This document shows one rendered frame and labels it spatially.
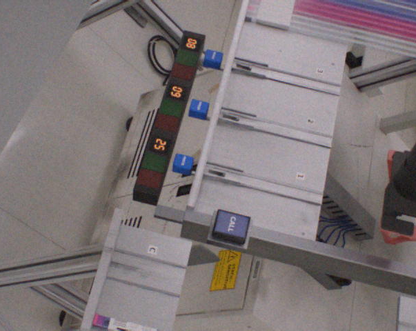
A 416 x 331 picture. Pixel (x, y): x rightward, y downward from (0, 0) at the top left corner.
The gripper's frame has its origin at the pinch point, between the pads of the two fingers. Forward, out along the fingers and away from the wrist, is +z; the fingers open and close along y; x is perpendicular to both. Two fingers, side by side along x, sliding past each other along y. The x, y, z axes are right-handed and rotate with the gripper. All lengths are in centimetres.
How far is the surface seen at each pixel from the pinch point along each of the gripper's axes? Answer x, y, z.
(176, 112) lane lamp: 37.1, 10.2, 2.2
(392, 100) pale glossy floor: -39, 163, 171
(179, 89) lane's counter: 37.6, 14.9, 2.2
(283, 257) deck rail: 15.1, -9.9, 4.3
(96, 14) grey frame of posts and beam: 67, 61, 42
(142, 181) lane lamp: 39.0, -4.0, 2.2
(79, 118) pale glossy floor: 67, 45, 66
